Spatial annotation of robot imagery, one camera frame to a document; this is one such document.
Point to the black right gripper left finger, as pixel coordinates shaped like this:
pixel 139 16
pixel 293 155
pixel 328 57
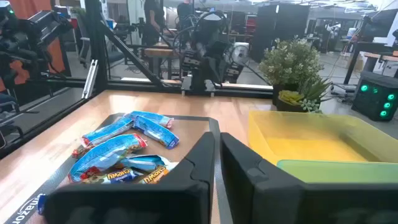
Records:
pixel 140 205

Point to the succulents in black planter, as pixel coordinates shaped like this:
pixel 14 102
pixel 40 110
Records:
pixel 289 98

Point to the black monitor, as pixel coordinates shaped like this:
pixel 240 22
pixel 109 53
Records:
pixel 382 25

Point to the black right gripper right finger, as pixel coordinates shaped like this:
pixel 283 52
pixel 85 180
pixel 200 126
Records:
pixel 280 205

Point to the bushy plant in black pot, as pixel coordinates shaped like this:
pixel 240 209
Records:
pixel 289 62

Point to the person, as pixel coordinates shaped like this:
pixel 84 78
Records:
pixel 154 18
pixel 185 11

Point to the white fan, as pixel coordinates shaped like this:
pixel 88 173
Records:
pixel 240 53

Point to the yellow plastic bin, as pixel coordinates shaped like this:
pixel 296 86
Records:
pixel 311 149

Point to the grey office chair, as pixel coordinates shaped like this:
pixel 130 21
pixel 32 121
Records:
pixel 84 46

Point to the black cabinet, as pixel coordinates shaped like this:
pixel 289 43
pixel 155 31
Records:
pixel 280 25

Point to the black computer with green lights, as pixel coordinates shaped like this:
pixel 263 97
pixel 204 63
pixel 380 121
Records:
pixel 373 99

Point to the black aluminium station frame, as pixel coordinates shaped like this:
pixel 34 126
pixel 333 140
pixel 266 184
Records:
pixel 96 46

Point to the orange partition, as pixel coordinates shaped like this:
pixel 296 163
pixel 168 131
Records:
pixel 57 53

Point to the black background robot equipment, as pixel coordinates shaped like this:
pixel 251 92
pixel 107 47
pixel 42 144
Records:
pixel 28 34

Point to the green red snack bag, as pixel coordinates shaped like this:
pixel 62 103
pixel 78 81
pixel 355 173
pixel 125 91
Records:
pixel 155 175

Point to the black desk with wooden top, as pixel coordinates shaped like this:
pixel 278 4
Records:
pixel 357 53

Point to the silver aluminium bar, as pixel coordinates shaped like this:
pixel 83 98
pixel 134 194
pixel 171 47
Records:
pixel 90 77

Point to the green plastic bin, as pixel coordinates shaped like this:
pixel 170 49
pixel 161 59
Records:
pixel 335 172

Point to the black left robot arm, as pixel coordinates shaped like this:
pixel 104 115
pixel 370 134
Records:
pixel 208 37

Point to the wooden workbench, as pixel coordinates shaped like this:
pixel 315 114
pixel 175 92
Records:
pixel 158 51

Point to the blue red granola bar packet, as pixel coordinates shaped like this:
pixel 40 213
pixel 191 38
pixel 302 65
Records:
pixel 152 118
pixel 102 157
pixel 143 162
pixel 155 132
pixel 105 132

